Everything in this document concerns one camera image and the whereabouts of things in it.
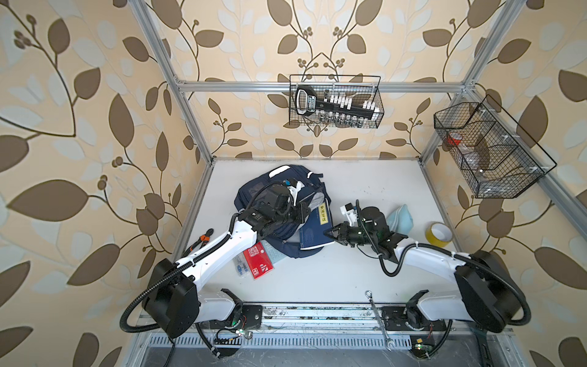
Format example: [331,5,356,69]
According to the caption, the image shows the red black pliers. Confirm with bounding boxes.
[182,228,214,257]

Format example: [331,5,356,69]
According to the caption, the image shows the black wire basket back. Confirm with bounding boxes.
[288,74,385,129]

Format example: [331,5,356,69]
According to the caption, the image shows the red packaged item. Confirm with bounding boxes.
[242,242,274,279]

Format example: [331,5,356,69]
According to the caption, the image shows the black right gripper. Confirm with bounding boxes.
[323,221,377,247]

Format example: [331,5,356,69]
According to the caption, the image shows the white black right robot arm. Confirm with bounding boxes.
[324,203,532,333]

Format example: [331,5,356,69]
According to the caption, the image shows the black socket set holder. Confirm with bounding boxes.
[289,84,385,122]

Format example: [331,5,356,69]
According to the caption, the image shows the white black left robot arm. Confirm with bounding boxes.
[119,179,310,339]

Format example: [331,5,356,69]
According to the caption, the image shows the clear blister pack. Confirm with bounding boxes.
[233,254,249,278]

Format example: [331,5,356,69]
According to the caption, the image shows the yellow tape roll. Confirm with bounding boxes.
[425,223,453,248]

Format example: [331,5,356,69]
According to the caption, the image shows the black wire basket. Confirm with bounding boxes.
[288,74,385,129]
[434,95,557,199]

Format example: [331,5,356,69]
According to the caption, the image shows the silver combination wrench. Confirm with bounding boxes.
[365,291,395,351]

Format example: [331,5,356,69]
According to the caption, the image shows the light blue pencil case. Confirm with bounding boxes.
[386,204,414,235]

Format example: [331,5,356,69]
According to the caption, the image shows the black wire basket right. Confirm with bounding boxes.
[434,95,557,199]

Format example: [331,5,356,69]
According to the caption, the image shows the navy blue backpack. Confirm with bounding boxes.
[234,165,332,258]

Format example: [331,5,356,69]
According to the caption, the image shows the navy blue book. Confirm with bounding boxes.
[300,201,335,251]

